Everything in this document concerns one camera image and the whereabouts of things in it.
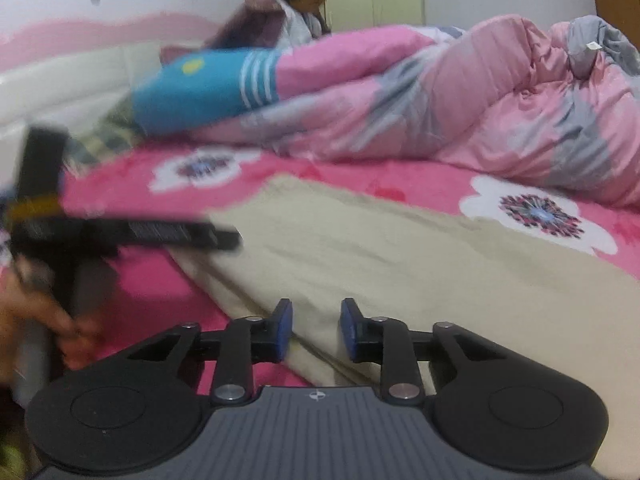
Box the person's left hand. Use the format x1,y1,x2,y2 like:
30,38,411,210
1,270,104,386

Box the pink white padded headboard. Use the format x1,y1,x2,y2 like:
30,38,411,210
1,13,218,158

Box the brown wooden door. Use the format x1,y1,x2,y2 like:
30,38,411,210
594,0,640,48

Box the beige khaki trousers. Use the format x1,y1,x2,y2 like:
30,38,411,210
172,176,639,479

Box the pink grey floral duvet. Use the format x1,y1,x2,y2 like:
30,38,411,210
191,15,639,208

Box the green plaid pillow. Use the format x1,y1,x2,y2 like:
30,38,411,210
64,94,145,174

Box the child in maroon jacket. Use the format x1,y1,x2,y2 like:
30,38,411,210
159,0,335,64

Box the blue pink striped pillow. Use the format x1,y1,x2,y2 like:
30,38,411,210
131,25,437,136

